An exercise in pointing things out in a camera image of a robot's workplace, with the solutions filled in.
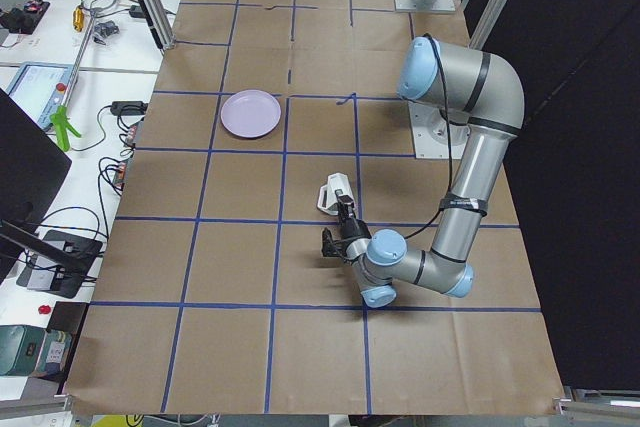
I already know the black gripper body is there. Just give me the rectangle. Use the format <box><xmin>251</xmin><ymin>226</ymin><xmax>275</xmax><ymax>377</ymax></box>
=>
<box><xmin>339</xmin><ymin>217</ymin><xmax>371</xmax><ymax>247</ymax></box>

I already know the white faceted cup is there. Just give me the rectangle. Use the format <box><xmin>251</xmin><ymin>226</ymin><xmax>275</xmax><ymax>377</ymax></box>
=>
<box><xmin>317</xmin><ymin>172</ymin><xmax>355</xmax><ymax>216</ymax></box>

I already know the silver blue-capped robot arm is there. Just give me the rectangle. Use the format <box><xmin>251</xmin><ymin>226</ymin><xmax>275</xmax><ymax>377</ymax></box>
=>
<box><xmin>317</xmin><ymin>34</ymin><xmax>525</xmax><ymax>308</ymax></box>

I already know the lilac plate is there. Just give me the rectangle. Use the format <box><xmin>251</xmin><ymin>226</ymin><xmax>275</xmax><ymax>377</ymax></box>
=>
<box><xmin>220</xmin><ymin>89</ymin><xmax>281</xmax><ymax>139</ymax></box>

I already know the brown grid paper mat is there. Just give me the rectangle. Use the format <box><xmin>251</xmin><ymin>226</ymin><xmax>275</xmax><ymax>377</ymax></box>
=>
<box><xmin>67</xmin><ymin>0</ymin><xmax>562</xmax><ymax>415</ymax></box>

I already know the black power adapter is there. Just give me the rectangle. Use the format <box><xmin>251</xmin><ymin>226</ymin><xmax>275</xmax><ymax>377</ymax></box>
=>
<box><xmin>110</xmin><ymin>101</ymin><xmax>148</xmax><ymax>116</ymax></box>

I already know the long silver reacher grabber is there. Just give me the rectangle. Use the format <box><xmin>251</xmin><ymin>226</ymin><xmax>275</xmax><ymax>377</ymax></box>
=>
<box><xmin>50</xmin><ymin>8</ymin><xmax>98</xmax><ymax>152</ymax></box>

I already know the black stand base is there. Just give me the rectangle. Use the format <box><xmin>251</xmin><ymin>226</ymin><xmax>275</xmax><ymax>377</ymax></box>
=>
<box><xmin>16</xmin><ymin>230</ymin><xmax>103</xmax><ymax>299</ymax></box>

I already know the black monitor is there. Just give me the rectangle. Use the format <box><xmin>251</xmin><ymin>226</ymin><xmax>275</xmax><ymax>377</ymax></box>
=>
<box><xmin>0</xmin><ymin>88</ymin><xmax>74</xmax><ymax>284</ymax></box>

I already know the blue-framed teach pendant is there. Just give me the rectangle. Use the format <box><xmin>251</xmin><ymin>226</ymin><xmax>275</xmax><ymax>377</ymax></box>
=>
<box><xmin>7</xmin><ymin>62</ymin><xmax>72</xmax><ymax>131</ymax></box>

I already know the yellow tool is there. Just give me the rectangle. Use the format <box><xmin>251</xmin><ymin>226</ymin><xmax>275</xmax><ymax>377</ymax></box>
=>
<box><xmin>72</xmin><ymin>5</ymin><xmax>84</xmax><ymax>32</ymax></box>

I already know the green box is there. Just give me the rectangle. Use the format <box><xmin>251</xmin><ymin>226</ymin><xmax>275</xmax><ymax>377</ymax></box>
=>
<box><xmin>1</xmin><ymin>324</ymin><xmax>73</xmax><ymax>377</ymax></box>

